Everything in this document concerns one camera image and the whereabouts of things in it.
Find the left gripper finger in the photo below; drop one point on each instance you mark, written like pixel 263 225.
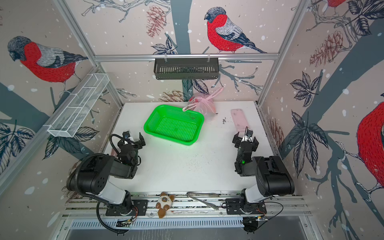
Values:
pixel 126 136
pixel 141 141

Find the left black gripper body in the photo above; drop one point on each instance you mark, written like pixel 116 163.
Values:
pixel 130 142

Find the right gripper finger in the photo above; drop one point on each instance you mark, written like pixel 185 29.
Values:
pixel 236 140
pixel 255 143

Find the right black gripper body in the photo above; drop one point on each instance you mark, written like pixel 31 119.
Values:
pixel 245 142

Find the green plastic basket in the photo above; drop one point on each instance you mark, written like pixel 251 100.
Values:
pixel 173 124

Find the pink plastic bag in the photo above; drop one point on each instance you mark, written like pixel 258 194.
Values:
pixel 203 103

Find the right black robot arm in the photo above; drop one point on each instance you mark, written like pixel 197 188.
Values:
pixel 272 177

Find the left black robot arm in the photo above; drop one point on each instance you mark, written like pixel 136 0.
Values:
pixel 92 178

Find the brown plush toy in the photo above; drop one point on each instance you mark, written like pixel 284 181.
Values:
pixel 164 203

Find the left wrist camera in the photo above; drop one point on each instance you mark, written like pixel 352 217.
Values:
pixel 131 137

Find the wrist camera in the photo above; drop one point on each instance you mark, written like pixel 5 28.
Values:
pixel 248 135
pixel 131 137

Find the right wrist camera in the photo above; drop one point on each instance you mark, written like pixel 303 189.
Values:
pixel 248 135

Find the grey flat cable strip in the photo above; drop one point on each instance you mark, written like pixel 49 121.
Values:
pixel 201 197

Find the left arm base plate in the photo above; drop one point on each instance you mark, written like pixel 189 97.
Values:
pixel 131 208

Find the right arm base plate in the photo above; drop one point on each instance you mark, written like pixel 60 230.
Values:
pixel 236 206

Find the white wire mesh shelf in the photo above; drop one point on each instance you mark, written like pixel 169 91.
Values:
pixel 71 118

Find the black hanging wall basket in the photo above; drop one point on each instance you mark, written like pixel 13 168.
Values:
pixel 186 69

